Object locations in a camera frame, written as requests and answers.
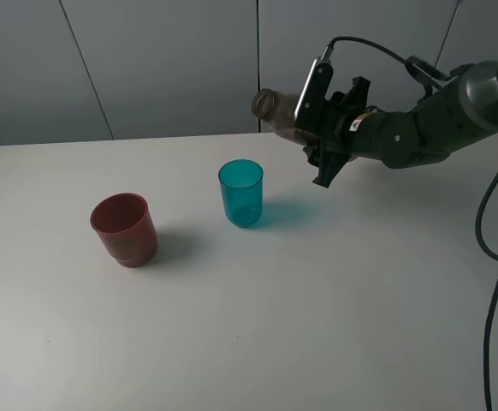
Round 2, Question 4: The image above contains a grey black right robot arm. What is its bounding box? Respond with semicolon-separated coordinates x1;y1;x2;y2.
294;57;498;188

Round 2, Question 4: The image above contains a brown translucent water bottle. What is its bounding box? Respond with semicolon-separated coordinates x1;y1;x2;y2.
252;88;317;146

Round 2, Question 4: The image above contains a red plastic cup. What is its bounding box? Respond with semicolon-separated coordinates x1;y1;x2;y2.
90;193;158;268

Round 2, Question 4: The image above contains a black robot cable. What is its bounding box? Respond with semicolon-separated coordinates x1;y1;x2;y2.
328;36;498;411

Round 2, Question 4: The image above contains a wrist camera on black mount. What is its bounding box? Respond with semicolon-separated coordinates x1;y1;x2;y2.
294;45;334;140

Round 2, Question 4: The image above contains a teal translucent plastic cup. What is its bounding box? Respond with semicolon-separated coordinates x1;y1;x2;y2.
218;159;264;228

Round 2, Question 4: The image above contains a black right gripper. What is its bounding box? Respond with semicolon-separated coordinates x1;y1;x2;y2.
302;77;386;188

